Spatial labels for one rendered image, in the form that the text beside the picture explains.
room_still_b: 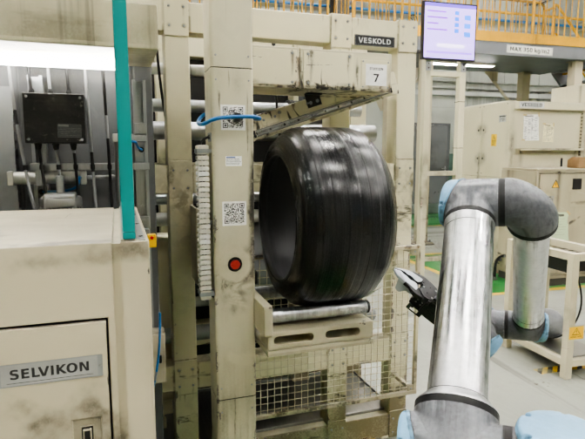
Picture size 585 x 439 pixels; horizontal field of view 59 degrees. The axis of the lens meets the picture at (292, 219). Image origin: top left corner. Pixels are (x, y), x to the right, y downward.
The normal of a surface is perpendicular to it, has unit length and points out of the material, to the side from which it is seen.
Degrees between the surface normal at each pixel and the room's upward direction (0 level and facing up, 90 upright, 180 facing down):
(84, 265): 90
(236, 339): 90
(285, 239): 64
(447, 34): 90
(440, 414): 47
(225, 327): 90
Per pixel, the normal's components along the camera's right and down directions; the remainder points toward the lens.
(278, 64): 0.33, 0.12
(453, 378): -0.34, -0.65
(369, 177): 0.29, -0.37
